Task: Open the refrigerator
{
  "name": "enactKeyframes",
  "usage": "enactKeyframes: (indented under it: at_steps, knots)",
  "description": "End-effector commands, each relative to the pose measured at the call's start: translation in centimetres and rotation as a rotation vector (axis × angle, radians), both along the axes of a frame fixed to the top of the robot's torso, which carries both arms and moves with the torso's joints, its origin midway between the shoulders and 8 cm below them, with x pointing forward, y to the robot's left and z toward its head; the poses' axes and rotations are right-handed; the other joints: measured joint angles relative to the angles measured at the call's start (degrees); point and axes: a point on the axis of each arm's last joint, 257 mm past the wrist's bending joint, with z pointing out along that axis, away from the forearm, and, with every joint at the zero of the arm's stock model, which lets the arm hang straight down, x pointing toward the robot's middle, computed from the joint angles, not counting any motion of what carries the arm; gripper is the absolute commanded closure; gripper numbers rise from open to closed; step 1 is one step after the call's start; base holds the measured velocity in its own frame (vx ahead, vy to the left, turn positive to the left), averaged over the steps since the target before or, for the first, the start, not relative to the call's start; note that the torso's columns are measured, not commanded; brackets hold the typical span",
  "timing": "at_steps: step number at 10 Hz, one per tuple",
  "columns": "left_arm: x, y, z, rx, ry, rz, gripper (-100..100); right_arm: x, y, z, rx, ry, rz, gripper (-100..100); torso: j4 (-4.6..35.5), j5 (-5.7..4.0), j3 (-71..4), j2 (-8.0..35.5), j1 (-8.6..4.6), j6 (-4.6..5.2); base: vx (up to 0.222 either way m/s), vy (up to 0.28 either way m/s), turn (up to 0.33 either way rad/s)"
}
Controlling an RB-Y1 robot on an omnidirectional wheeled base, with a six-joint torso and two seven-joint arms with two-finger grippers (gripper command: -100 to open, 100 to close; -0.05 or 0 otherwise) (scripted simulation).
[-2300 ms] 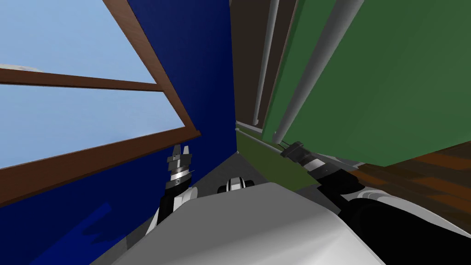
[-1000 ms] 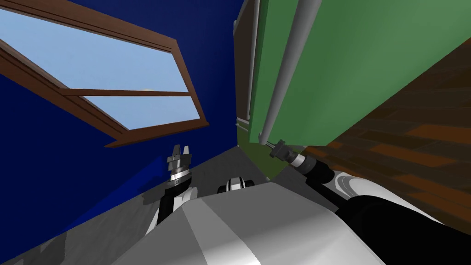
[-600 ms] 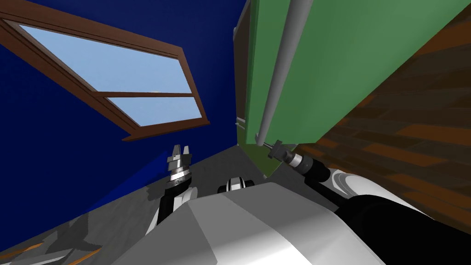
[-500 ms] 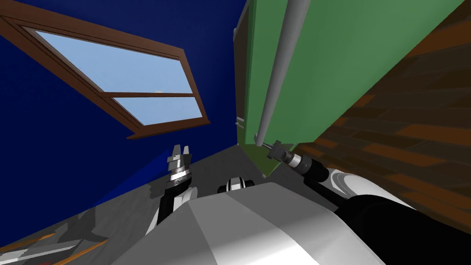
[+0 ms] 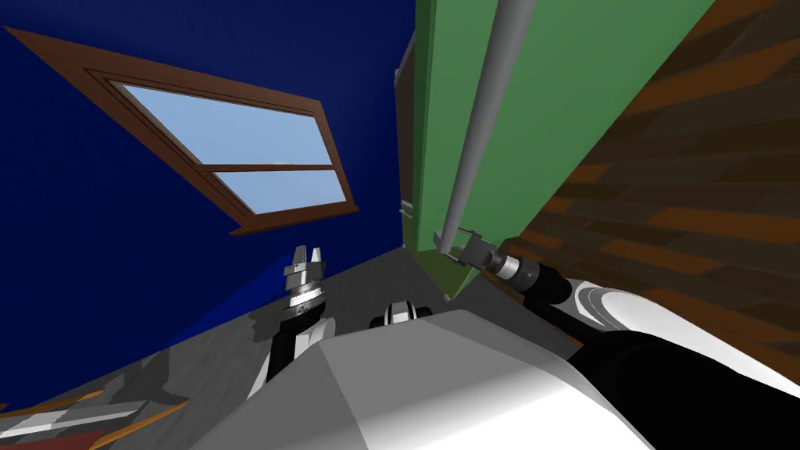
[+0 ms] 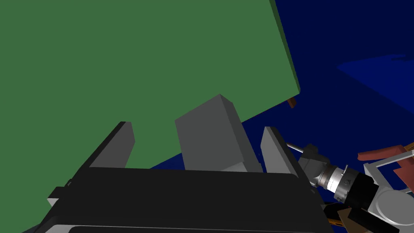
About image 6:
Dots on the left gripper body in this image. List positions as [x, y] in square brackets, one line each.
[312, 163]

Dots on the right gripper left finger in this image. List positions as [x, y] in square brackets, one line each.
[113, 149]

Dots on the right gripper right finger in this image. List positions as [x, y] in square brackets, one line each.
[275, 152]

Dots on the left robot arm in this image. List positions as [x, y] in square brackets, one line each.
[355, 189]

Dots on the grey box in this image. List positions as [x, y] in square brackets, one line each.
[210, 136]

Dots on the green table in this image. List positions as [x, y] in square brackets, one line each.
[97, 64]

